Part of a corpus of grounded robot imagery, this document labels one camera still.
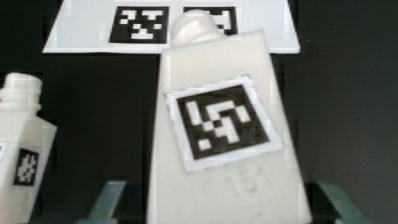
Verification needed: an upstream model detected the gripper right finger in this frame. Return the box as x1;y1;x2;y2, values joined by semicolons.
320;182;363;224

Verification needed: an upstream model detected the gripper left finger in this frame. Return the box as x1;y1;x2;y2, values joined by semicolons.
73;181;126;224

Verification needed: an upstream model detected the white stool leg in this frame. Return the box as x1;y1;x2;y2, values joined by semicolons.
148;10;313;224
0;73;57;224

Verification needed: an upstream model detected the white marker sheet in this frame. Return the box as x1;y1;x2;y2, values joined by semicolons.
43;0;300;54

